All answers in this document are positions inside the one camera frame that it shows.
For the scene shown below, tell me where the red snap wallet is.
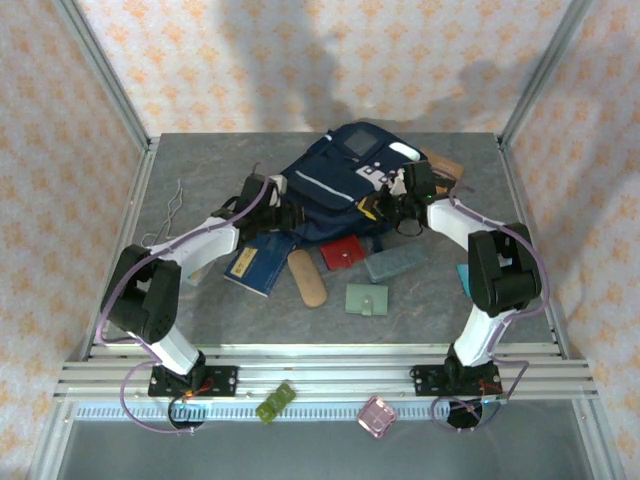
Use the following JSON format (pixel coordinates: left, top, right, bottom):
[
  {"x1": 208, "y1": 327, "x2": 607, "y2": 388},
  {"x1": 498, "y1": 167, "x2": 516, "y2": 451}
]
[{"x1": 319, "y1": 235, "x2": 367, "y2": 272}]

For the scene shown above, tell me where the grey teal pencil case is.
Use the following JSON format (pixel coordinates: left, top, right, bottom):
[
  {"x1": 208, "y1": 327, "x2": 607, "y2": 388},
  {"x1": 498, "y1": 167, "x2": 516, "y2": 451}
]
[{"x1": 363, "y1": 243, "x2": 430, "y2": 282}]

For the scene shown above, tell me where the dark blue booklet yellow label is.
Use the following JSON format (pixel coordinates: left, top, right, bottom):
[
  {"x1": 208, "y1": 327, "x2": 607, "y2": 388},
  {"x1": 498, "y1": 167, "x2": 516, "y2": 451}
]
[{"x1": 223, "y1": 233, "x2": 294, "y2": 299}]

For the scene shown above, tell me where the navy blue backpack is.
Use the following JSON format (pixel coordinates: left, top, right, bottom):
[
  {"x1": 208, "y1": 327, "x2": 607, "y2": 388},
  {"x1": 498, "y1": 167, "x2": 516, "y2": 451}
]
[{"x1": 277, "y1": 122, "x2": 434, "y2": 254}]

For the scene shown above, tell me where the tan glasses case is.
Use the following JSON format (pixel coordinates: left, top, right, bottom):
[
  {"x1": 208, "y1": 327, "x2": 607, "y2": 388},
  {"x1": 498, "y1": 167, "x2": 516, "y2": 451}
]
[{"x1": 287, "y1": 248, "x2": 329, "y2": 309}]

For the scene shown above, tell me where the pale green snap wallet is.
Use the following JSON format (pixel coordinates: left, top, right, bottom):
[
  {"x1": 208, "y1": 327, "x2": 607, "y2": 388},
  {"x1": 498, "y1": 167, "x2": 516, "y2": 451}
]
[{"x1": 345, "y1": 282, "x2": 390, "y2": 317}]

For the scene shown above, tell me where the light blue item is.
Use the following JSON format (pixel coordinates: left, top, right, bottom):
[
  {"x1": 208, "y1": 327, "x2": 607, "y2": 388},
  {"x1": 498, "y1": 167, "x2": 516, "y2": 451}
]
[{"x1": 456, "y1": 263, "x2": 474, "y2": 299}]

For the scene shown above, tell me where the green plastic block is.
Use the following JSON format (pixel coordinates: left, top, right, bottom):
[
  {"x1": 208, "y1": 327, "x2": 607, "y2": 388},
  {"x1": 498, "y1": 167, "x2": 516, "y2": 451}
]
[{"x1": 255, "y1": 382, "x2": 297, "y2": 425}]

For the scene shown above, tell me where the pink square box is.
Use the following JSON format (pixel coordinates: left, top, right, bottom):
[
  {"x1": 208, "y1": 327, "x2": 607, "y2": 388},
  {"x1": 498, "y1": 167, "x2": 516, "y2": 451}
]
[{"x1": 357, "y1": 395, "x2": 399, "y2": 441}]

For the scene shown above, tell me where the thin bent silver wire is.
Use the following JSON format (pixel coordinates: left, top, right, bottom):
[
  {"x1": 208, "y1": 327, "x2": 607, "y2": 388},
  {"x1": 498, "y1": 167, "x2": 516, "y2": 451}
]
[{"x1": 141, "y1": 178, "x2": 185, "y2": 249}]

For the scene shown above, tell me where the aluminium side rail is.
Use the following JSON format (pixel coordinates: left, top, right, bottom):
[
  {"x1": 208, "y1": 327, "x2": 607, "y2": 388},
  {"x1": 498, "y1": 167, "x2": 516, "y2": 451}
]
[
  {"x1": 79, "y1": 137, "x2": 162, "y2": 362},
  {"x1": 496, "y1": 134, "x2": 572, "y2": 361}
]

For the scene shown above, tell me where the aluminium front rail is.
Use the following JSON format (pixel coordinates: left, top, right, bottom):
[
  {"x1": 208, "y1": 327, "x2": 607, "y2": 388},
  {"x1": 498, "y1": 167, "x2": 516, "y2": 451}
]
[{"x1": 53, "y1": 342, "x2": 599, "y2": 402}]

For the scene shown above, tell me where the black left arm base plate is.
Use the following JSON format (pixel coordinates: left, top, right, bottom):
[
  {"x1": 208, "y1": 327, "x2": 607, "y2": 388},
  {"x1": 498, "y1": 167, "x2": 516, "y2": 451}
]
[{"x1": 148, "y1": 364, "x2": 240, "y2": 399}]

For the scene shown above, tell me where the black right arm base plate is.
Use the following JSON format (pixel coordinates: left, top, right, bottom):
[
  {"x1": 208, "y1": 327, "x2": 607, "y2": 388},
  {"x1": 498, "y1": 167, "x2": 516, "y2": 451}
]
[{"x1": 409, "y1": 363, "x2": 502, "y2": 400}]

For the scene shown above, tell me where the aluminium frame post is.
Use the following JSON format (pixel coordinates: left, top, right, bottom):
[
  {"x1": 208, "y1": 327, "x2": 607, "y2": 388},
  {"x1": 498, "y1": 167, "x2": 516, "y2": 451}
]
[
  {"x1": 497, "y1": 0, "x2": 597, "y2": 149},
  {"x1": 52, "y1": 0, "x2": 152, "y2": 151}
]

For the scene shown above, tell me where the grey slotted cable duct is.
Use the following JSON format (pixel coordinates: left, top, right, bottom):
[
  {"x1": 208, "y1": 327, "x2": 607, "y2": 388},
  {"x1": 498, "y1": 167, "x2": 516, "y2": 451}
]
[{"x1": 74, "y1": 403, "x2": 501, "y2": 422}]

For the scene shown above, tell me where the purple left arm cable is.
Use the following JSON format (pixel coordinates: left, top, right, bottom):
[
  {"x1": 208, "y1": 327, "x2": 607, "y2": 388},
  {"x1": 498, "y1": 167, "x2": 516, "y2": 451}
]
[{"x1": 99, "y1": 173, "x2": 282, "y2": 435}]

